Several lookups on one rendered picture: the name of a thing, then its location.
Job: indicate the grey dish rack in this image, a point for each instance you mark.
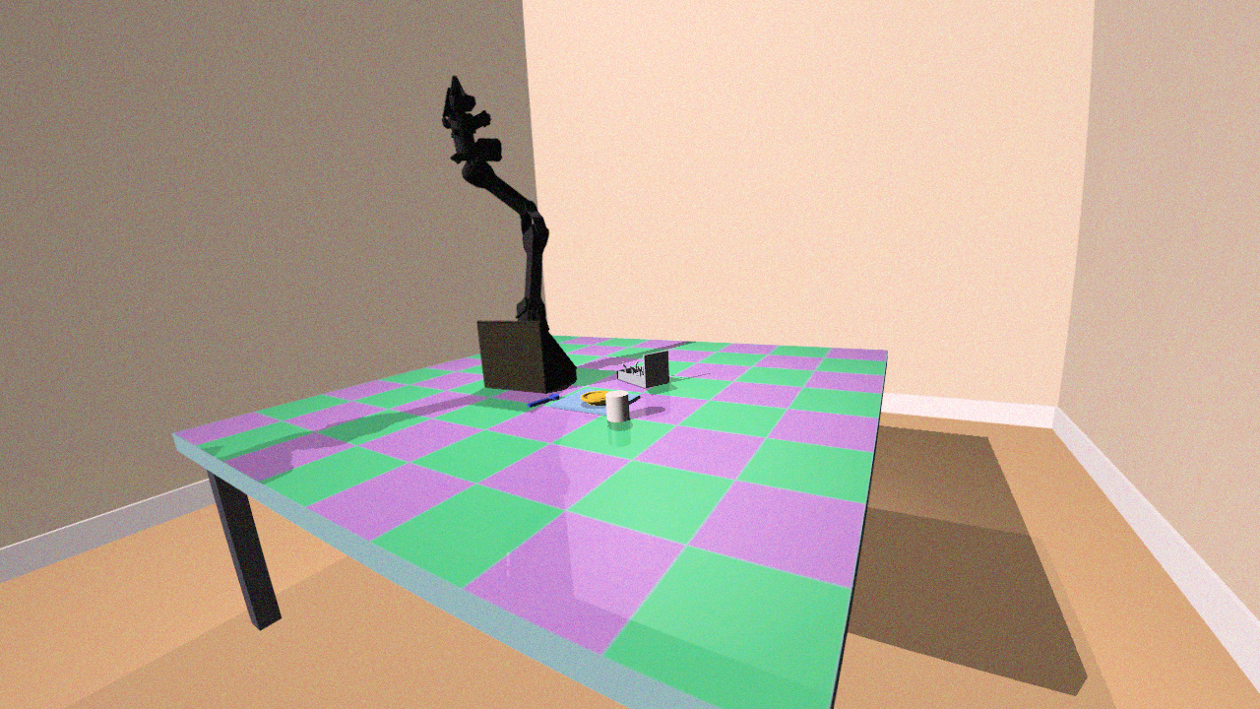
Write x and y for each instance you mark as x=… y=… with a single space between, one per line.
x=655 y=371

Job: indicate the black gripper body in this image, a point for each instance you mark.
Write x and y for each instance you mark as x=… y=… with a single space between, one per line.
x=458 y=121

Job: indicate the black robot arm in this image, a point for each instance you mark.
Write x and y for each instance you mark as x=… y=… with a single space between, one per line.
x=479 y=173

